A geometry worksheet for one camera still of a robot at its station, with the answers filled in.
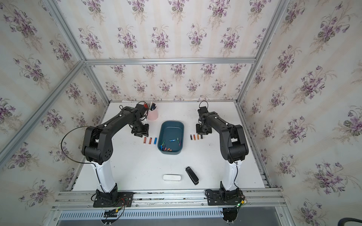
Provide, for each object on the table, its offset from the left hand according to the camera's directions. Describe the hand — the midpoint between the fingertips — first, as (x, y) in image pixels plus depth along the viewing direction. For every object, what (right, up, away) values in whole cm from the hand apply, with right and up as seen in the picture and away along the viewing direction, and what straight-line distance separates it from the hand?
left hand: (147, 135), depth 92 cm
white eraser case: (+18, -21, -15) cm, 31 cm away
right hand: (+38, +1, +6) cm, 38 cm away
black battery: (+30, -2, +6) cm, 30 cm away
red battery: (+1, -4, +3) cm, 5 cm away
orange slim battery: (+32, -3, +6) cm, 33 cm away
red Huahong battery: (-3, -3, +3) cm, 6 cm away
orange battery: (+35, -2, +6) cm, 36 cm away
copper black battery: (+37, -1, +3) cm, 37 cm away
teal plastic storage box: (+16, -2, +3) cm, 16 cm away
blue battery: (+5, -4, +3) cm, 7 cm away
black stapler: (+30, -21, -15) cm, 39 cm away
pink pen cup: (+2, +13, +11) cm, 17 cm away
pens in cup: (0, +21, +10) cm, 23 cm away
